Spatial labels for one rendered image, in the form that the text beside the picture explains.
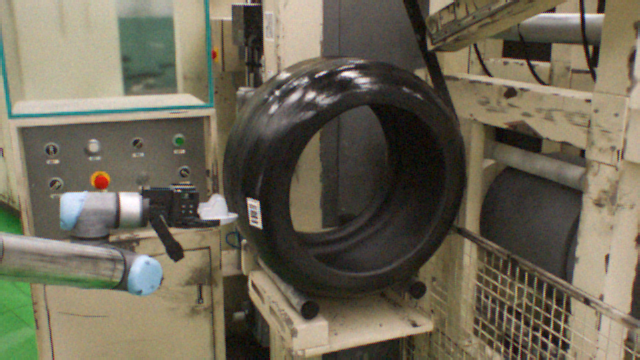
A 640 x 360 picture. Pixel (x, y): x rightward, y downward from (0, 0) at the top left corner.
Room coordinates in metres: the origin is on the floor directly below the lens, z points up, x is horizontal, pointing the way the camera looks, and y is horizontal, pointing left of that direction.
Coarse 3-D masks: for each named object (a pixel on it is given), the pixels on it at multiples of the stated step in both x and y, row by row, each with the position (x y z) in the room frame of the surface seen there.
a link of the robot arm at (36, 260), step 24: (0, 240) 0.92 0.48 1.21; (24, 240) 0.95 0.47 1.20; (48, 240) 1.00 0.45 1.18; (0, 264) 0.90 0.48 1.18; (24, 264) 0.93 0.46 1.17; (48, 264) 0.97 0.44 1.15; (72, 264) 1.00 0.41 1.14; (96, 264) 1.04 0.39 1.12; (120, 264) 1.09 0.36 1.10; (144, 264) 1.11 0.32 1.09; (96, 288) 1.06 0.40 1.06; (120, 288) 1.10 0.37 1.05; (144, 288) 1.10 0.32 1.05
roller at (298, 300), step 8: (264, 264) 1.55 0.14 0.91; (272, 272) 1.49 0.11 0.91; (280, 280) 1.43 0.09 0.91; (280, 288) 1.42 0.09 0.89; (288, 288) 1.38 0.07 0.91; (296, 288) 1.36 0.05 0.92; (288, 296) 1.37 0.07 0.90; (296, 296) 1.34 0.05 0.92; (304, 296) 1.32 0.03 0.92; (296, 304) 1.32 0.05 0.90; (304, 304) 1.29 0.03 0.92; (312, 304) 1.30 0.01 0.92; (304, 312) 1.29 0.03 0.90; (312, 312) 1.30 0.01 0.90
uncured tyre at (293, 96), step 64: (320, 64) 1.41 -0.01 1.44; (384, 64) 1.40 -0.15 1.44; (256, 128) 1.31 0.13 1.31; (320, 128) 1.29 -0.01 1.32; (384, 128) 1.66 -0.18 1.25; (448, 128) 1.41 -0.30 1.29; (256, 192) 1.26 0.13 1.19; (384, 192) 1.65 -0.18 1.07; (448, 192) 1.41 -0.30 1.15; (320, 256) 1.56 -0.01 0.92; (384, 256) 1.53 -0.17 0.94
